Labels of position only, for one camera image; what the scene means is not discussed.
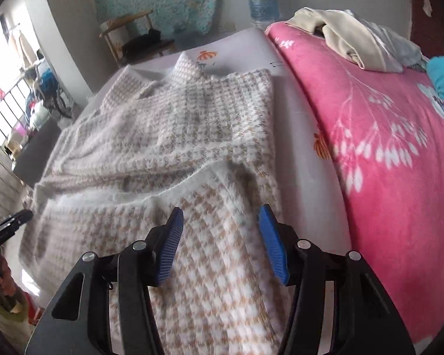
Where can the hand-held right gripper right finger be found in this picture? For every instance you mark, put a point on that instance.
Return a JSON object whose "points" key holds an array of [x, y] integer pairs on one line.
{"points": [[273, 244]]}

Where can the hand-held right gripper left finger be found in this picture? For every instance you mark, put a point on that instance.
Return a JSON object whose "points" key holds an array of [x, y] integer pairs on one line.
{"points": [[170, 247]]}

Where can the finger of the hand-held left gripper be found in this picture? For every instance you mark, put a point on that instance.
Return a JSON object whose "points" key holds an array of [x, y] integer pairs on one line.
{"points": [[11, 223]]}

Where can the beige white houndstooth coat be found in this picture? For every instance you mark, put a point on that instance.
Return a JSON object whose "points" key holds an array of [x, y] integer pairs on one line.
{"points": [[170, 125]]}

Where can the colourful clothes pile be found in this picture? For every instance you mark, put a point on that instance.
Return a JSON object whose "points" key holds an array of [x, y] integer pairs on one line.
{"points": [[35, 107]]}

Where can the person's left hand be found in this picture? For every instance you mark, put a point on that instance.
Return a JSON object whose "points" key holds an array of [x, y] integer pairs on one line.
{"points": [[3, 281]]}

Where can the grey cabinet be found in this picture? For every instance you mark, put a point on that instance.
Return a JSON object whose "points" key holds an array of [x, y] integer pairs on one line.
{"points": [[37, 155]]}

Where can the metal window railing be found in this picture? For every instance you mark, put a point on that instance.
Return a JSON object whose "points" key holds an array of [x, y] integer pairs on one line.
{"points": [[0, 118]]}

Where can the wheelchair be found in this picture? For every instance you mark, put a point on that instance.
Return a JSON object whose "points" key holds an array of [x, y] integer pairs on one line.
{"points": [[57, 96]]}

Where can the pink floral fleece blanket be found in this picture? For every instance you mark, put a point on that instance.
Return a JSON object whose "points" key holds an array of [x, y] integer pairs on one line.
{"points": [[373, 100]]}

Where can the pale hanging garments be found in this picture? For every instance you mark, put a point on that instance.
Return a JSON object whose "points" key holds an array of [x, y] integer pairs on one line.
{"points": [[22, 48]]}

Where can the black bag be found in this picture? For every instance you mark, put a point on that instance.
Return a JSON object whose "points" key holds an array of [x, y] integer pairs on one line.
{"points": [[142, 40]]}

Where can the beige crumpled garment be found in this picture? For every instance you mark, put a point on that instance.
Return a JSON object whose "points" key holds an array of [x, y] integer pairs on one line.
{"points": [[347, 40]]}

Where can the wooden chair with black seat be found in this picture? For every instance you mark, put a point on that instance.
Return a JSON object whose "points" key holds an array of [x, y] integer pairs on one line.
{"points": [[113, 31]]}

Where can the light grey garment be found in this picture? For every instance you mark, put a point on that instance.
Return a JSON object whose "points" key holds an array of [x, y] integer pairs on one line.
{"points": [[399, 48]]}

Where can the blue water bottle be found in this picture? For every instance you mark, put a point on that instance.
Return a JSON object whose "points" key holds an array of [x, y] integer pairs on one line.
{"points": [[262, 2]]}

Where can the small cloth hanging on door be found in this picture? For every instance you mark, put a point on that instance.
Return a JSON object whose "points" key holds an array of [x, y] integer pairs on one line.
{"points": [[427, 5]]}

